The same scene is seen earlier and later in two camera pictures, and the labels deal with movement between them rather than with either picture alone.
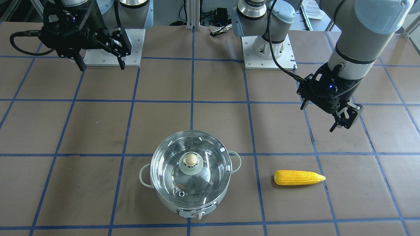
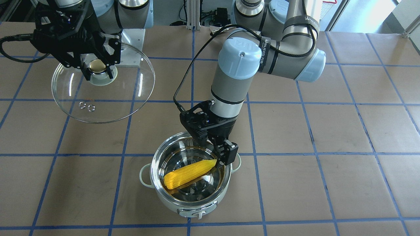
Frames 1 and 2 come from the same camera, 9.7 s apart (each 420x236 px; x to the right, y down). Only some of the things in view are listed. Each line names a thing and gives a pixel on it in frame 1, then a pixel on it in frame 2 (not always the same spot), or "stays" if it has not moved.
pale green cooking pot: [190, 171] stays
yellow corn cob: [293, 177] to [175, 177]
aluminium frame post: [193, 9] stays
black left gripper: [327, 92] to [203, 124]
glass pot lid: [190, 168] to [101, 100]
